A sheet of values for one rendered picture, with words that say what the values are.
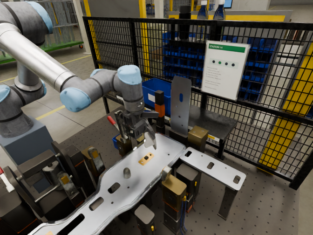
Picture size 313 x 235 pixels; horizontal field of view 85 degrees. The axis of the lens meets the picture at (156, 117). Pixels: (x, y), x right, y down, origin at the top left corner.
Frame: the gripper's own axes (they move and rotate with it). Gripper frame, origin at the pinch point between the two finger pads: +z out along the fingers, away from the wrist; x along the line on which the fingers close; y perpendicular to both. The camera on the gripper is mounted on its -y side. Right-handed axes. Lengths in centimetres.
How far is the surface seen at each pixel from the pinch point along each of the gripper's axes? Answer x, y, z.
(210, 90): 5, -55, -3
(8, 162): -203, 59, 110
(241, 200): 43, -27, 42
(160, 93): -13.9, -29.4, -7.3
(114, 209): 7.6, 26.3, 10.4
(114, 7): -204, -156, -39
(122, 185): 2.0, 17.7, 10.8
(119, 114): -15.0, -0.1, -9.5
